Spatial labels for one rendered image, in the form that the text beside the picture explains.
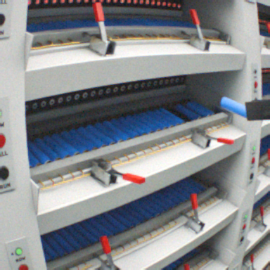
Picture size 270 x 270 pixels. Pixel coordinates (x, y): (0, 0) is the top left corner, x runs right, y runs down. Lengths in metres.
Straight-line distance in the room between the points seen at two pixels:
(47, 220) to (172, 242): 0.37
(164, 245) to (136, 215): 0.10
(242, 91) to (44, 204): 0.59
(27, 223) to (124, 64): 0.28
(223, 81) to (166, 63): 0.33
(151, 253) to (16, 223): 0.37
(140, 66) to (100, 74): 0.08
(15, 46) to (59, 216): 0.26
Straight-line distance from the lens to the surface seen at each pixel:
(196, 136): 0.87
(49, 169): 0.63
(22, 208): 0.56
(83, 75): 0.60
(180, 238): 0.91
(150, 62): 0.70
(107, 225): 0.86
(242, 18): 0.99
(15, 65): 0.52
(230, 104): 0.67
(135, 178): 0.63
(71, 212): 0.63
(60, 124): 0.77
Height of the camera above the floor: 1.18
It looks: 14 degrees down
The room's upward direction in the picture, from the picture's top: 1 degrees counter-clockwise
